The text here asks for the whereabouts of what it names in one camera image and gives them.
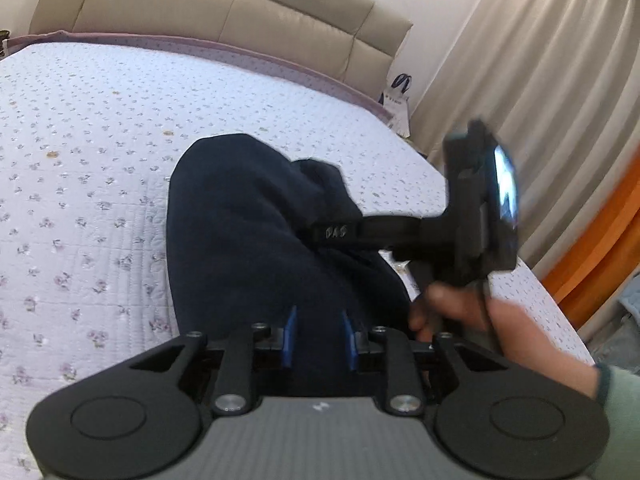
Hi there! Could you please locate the purple bed sheet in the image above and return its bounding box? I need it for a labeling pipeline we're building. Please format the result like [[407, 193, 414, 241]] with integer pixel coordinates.
[[7, 31, 397, 127]]

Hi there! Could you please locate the navy hoodie with white stripes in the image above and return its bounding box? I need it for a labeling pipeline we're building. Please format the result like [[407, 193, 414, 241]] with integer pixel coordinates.
[[166, 132, 426, 401]]

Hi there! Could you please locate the beige curtain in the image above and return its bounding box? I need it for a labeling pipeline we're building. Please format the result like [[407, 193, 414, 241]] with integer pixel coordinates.
[[410, 0, 640, 283]]

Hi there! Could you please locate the pale blue cloth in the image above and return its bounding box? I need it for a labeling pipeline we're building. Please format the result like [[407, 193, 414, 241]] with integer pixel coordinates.
[[616, 282, 640, 366]]

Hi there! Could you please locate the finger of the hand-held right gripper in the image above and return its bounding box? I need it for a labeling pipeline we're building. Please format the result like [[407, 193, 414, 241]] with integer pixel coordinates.
[[310, 214, 428, 252]]

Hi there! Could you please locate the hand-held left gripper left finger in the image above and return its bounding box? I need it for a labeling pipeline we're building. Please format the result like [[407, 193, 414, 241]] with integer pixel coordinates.
[[129, 306, 300, 415]]

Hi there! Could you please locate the floral quilted blanket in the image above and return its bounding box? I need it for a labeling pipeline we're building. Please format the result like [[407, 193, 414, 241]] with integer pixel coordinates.
[[0, 40, 597, 480]]

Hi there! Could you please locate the white paper shopping bag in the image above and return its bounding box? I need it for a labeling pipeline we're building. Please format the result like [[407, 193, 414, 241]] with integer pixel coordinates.
[[380, 74, 415, 139]]

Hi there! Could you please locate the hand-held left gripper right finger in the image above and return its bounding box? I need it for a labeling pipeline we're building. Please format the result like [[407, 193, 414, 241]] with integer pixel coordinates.
[[341, 310, 501, 416]]

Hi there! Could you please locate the person's right hand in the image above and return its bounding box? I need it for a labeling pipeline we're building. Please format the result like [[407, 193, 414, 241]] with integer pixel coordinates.
[[407, 282, 558, 366]]

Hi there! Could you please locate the beige padded headboard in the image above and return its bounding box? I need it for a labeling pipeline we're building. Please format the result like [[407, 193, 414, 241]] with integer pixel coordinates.
[[27, 0, 415, 111]]

